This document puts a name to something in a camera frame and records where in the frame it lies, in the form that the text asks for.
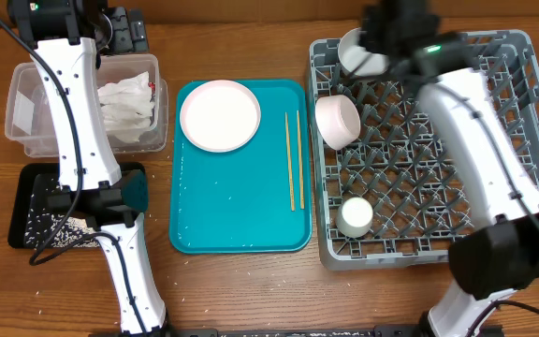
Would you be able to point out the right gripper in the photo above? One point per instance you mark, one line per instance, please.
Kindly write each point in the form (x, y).
(368, 30)

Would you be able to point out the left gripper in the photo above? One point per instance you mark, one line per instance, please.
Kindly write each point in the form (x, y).
(123, 41)

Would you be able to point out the grey bowl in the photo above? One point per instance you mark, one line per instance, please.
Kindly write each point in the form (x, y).
(355, 59)

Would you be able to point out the white napkin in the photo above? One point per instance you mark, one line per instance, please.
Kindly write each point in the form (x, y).
(127, 107)

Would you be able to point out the small pink bowl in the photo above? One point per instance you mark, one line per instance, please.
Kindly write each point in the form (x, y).
(337, 120)

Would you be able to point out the small white cup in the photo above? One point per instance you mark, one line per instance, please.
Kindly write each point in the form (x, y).
(354, 217)

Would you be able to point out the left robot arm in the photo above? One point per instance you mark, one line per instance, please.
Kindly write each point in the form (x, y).
(65, 39)

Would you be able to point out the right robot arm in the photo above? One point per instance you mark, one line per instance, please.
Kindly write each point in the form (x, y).
(501, 256)

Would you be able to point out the clear plastic waste bin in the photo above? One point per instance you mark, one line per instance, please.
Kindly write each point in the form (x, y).
(28, 117)

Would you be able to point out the grey dishwasher rack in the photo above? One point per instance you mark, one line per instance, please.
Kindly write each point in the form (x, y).
(399, 165)

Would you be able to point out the large white plate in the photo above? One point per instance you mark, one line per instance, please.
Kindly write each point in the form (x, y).
(220, 116)

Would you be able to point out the left wooden chopstick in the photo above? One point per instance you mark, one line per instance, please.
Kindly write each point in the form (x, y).
(289, 163)

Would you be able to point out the wooden chopstick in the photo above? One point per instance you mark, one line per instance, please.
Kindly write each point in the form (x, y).
(301, 177)
(289, 163)

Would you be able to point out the right wooden chopstick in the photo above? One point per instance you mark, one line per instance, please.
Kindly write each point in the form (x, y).
(301, 177)

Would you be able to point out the teal serving tray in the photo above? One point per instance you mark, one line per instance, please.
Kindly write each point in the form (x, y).
(238, 202)

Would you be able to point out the black plastic tray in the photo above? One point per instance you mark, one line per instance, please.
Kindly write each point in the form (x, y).
(35, 181)

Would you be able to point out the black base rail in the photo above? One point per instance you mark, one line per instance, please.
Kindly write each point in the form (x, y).
(378, 331)

